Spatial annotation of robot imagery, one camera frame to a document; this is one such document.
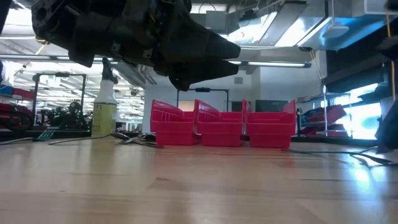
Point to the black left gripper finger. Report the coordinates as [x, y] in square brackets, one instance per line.
[205, 46]
[199, 74]

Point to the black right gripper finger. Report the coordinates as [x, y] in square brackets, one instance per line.
[390, 133]

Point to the iridescent fork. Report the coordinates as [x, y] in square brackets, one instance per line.
[368, 149]
[46, 135]
[373, 159]

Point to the red plastic bin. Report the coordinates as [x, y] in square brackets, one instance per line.
[174, 130]
[270, 133]
[220, 132]

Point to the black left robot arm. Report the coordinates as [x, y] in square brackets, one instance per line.
[77, 28]

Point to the grey ceiling box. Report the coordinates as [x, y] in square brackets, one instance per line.
[219, 18]

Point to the horizontal metal bar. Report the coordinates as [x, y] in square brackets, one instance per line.
[280, 64]

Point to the yellow spray bottle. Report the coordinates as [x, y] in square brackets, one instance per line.
[104, 118]

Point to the dark round ceiling fixture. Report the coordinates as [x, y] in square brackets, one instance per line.
[42, 40]

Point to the white ceiling device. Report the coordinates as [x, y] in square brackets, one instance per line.
[335, 31]

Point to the black doorway frame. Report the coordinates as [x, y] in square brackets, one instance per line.
[202, 90]

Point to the grey wall box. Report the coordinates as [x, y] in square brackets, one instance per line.
[238, 80]

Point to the black wall screen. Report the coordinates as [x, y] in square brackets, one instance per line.
[270, 105]

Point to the black rig frame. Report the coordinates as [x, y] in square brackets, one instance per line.
[59, 74]

